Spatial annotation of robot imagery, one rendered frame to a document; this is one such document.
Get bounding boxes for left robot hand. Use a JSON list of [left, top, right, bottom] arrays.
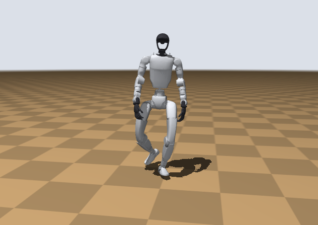
[[177, 100, 187, 122]]

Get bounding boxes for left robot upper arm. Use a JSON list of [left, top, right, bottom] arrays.
[[173, 57, 184, 86]]

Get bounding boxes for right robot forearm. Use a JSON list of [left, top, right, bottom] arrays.
[[133, 77, 142, 102]]

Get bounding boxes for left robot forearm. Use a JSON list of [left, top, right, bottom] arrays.
[[178, 79, 187, 106]]

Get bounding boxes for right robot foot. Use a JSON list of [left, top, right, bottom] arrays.
[[144, 149, 159, 165]]

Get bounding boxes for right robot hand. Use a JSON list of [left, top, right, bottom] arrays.
[[133, 97, 143, 120]]

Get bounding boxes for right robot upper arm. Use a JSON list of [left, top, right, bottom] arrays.
[[138, 56, 151, 85]]

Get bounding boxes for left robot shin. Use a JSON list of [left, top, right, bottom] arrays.
[[160, 142, 175, 168]]

